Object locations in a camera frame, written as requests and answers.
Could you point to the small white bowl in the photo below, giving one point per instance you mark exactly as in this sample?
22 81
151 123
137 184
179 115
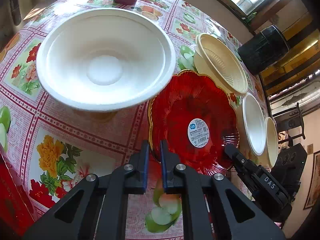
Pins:
251 126

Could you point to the red wedding plate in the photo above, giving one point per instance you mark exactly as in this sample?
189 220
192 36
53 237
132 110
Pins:
15 216

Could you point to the small cream plastic bowl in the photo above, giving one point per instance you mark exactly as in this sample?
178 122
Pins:
271 147

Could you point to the red plate with sticker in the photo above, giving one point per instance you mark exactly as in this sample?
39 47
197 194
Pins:
194 116

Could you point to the black cylindrical container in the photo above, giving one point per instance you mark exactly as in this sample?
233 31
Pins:
263 50

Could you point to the large cream plastic bowl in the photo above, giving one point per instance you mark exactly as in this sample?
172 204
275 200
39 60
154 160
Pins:
213 58

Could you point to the large white bowl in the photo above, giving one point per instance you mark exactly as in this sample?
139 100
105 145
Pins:
104 60

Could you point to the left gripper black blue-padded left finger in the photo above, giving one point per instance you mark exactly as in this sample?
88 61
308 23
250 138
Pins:
96 207

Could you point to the framed wall painting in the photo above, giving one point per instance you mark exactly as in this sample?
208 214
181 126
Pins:
314 189

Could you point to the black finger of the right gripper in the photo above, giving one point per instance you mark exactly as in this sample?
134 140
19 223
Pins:
240 163

